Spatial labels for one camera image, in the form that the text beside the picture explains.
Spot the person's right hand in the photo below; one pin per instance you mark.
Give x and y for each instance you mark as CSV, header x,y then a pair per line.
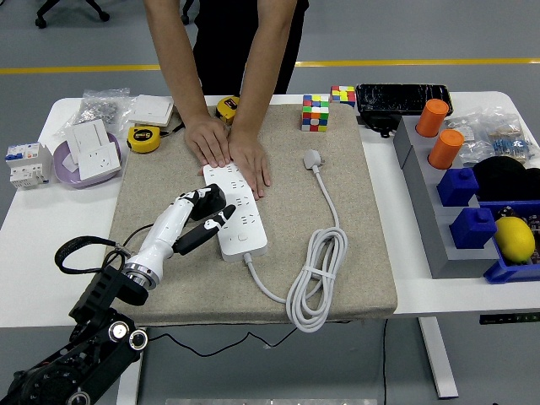
x,y
208,139

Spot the person's left hand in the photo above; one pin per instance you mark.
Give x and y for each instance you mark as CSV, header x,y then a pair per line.
x,y
251,156

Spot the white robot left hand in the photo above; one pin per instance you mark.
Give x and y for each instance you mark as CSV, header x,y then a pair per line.
x,y
164,228

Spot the black plug adapter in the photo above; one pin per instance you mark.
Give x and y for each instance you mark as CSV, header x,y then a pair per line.
x,y
213,200

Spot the white power strip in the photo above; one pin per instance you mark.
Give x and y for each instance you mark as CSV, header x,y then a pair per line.
x,y
242,244

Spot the person's right forearm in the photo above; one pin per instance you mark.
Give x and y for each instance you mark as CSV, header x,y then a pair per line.
x,y
177,63

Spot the person's left forearm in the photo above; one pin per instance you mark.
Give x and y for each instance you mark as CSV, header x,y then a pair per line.
x,y
266,63

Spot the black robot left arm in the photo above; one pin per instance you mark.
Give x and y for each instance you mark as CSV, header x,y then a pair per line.
x,y
97,295

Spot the yellow black tape measure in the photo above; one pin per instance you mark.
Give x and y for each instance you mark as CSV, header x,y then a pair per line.
x,y
143,138
227,109

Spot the grey-brown mat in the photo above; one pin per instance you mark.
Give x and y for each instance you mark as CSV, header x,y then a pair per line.
x,y
211,287

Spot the large colourful puzzle cube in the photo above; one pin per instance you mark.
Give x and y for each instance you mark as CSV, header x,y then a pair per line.
x,y
315,112

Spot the purple bowl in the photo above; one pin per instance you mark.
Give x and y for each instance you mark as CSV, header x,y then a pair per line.
x,y
84,181

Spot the person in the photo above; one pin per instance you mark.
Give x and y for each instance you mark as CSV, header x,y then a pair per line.
x,y
236,42

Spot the small colourful puzzle cube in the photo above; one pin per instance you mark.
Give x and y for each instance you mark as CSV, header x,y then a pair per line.
x,y
342,95

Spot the clear bag of screws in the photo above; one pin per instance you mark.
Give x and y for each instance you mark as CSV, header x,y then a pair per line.
x,y
99,109

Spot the small white card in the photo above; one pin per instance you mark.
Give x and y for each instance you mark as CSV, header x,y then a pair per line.
x,y
68,163

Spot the black office chair base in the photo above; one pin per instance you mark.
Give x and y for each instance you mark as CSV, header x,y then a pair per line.
x,y
103,16
185,19

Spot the small black device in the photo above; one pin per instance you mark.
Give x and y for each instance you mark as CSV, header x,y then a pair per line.
x,y
379,122

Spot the white circuit breaker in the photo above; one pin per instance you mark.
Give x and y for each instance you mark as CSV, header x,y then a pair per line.
x,y
27,164

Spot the black wrapped tray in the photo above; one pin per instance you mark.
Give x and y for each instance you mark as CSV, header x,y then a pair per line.
x,y
396,98

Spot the white table leg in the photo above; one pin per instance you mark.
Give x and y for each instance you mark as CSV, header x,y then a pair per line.
x,y
439,358
131,390

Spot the orange cylinder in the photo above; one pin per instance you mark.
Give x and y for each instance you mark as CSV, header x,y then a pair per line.
x,y
431,117
446,148

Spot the blue square block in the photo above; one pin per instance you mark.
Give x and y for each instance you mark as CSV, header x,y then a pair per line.
x,y
457,186
472,228

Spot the grey block holder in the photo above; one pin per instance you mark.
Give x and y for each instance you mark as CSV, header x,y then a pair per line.
x,y
439,253

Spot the clear bag with white parts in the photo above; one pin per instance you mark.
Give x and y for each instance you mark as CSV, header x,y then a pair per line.
x,y
474,149

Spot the black cloth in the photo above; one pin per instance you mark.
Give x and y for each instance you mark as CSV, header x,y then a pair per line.
x,y
506,177

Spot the clear bag with blue parts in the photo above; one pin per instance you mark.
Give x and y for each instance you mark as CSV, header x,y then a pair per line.
x,y
512,145

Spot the yellow lemon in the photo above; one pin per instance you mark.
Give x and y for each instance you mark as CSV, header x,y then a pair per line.
x,y
514,239

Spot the blue plastic bin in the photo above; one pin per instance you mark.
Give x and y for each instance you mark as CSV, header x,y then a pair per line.
x,y
506,272

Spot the black table control panel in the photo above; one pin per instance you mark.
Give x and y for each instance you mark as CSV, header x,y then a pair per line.
x,y
508,319

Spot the white switch box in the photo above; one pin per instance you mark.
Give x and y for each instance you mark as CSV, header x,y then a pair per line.
x,y
149,109

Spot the white wall socket panel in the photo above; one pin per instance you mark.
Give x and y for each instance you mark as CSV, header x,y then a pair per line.
x,y
99,160

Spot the white switch panel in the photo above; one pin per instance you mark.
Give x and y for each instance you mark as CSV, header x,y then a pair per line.
x,y
86,135

